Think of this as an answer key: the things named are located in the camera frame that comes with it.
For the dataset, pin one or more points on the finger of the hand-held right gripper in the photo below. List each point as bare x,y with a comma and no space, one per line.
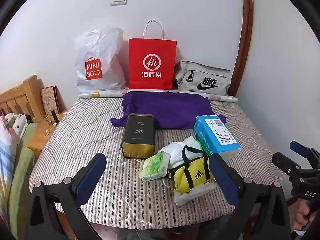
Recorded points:
298,147
285,162

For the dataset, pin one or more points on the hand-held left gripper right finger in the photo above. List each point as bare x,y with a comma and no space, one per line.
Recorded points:
225,180

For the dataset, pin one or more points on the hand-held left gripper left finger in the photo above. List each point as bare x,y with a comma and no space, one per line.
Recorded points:
92,177

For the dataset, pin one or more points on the yellow mini duffel bag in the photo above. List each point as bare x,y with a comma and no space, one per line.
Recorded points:
192,175

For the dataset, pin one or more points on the white and green glove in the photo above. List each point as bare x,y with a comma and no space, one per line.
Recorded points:
175,150

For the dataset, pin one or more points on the green tissue packet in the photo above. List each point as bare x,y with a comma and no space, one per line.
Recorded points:
153,166

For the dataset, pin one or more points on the person's right hand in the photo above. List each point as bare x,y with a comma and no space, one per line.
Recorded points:
298,215

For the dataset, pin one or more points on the striped quilted table cover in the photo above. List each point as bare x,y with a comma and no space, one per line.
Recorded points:
87,135

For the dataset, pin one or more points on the blue tissue pack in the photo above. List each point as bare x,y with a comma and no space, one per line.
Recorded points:
217,135

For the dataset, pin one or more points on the dark green tin box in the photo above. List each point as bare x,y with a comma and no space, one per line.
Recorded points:
138,135

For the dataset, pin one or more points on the wooden nightstand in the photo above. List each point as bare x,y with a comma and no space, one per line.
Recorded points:
37,145

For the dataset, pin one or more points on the clear glass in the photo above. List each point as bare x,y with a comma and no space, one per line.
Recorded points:
46,127

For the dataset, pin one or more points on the green blanket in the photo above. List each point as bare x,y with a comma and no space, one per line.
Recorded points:
21,170

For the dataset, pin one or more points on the small black object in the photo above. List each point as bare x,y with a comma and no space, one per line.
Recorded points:
55,116

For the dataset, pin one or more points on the rolled printed paper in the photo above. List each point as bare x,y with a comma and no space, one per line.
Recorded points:
100,94

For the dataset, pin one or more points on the striped pastel bedding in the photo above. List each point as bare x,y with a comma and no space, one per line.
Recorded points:
5,170

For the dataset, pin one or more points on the purple cloth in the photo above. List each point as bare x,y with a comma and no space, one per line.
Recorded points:
165,107

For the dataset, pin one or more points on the spotted plush toy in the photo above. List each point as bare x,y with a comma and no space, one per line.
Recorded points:
15,122

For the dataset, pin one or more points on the grey waist bag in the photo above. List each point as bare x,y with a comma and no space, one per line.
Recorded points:
200,77

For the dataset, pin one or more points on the wooden headboard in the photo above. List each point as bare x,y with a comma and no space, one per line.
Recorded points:
17,97

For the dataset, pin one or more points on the white plastic shopping bag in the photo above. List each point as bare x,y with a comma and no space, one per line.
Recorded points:
100,62

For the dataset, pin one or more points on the red paper bag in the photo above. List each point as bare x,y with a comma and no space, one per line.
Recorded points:
152,65

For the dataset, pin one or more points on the brown wooden door frame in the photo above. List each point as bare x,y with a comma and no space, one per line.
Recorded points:
243,42

